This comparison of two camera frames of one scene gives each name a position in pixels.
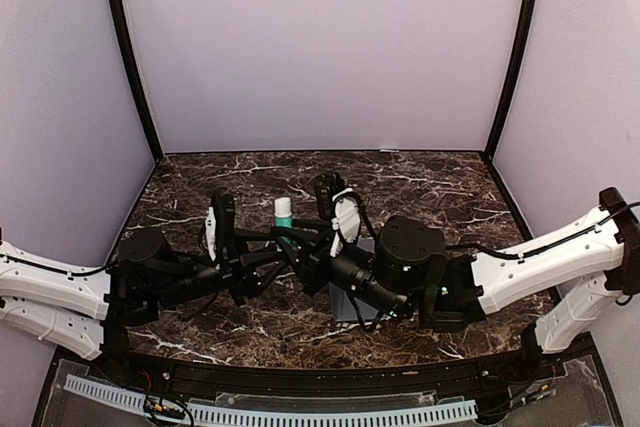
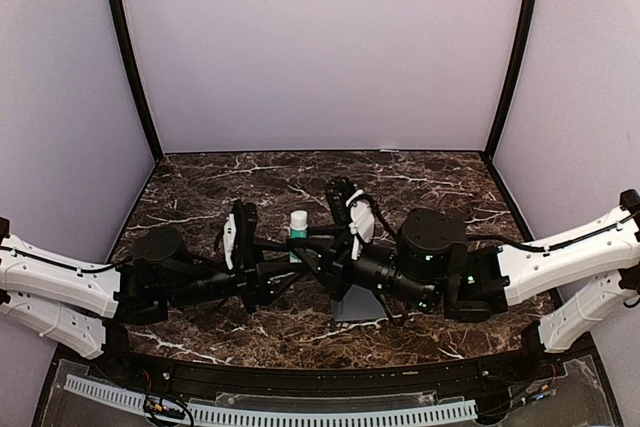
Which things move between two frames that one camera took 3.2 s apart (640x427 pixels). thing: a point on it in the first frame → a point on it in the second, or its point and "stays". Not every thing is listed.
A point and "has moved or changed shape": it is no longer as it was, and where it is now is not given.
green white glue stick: x=283 y=212 has moved or changed shape
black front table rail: x=525 y=369 stays
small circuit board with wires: x=163 y=408 stays
